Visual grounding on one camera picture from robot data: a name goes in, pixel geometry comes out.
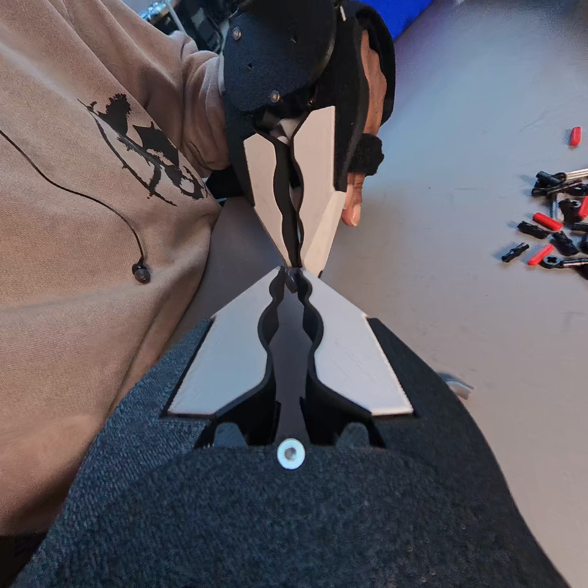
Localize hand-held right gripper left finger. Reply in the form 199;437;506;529
168;266;282;446

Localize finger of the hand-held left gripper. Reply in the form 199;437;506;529
292;106;346;278
243;131;299;269

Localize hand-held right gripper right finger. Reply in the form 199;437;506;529
296;269;414;446

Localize grey desk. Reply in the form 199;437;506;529
170;0;588;588

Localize person's left forearm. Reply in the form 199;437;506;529
177;39;230;174

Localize black chair armrest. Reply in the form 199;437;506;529
204;168;251;203

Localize black earphone cord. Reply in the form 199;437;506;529
0;131;151;285

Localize blue storage bin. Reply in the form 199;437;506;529
363;0;435;40

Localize pile of black red pins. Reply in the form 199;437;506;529
501;168;588;278

